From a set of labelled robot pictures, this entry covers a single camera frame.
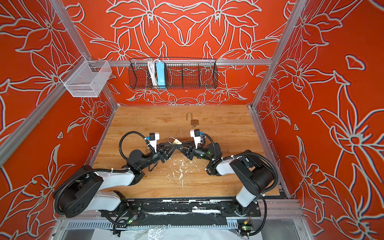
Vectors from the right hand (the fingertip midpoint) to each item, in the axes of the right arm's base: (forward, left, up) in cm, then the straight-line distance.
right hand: (174, 149), depth 72 cm
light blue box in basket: (+43, +10, +13) cm, 46 cm away
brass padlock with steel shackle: (+33, -10, -20) cm, 40 cm away
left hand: (+1, -1, +1) cm, 2 cm away
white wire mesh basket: (+44, +58, +12) cm, 73 cm away
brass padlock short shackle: (+3, 0, +2) cm, 3 cm away
